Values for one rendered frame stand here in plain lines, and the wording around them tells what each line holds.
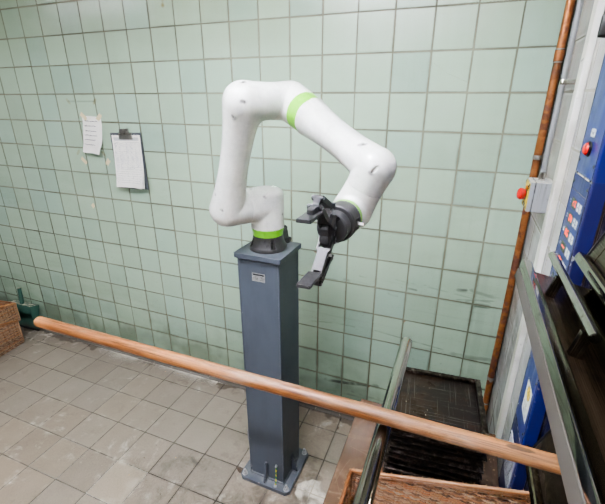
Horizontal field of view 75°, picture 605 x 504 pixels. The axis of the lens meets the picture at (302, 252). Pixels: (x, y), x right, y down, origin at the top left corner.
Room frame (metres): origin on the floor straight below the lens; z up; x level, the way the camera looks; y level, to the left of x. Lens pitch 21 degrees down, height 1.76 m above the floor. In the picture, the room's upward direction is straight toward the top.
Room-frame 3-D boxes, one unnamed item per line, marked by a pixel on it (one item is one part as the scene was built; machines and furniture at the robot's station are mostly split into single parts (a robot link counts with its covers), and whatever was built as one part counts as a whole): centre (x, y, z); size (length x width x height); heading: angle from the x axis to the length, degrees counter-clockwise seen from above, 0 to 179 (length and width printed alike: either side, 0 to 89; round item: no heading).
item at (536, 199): (1.31, -0.79, 1.46); 0.10 x 0.07 x 0.10; 158
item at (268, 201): (1.49, 0.15, 1.36); 0.16 x 0.13 x 0.19; 124
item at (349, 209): (0.94, -0.10, 1.48); 0.12 x 0.06 x 0.09; 68
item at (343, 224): (0.87, -0.06, 1.48); 0.09 x 0.07 x 0.08; 158
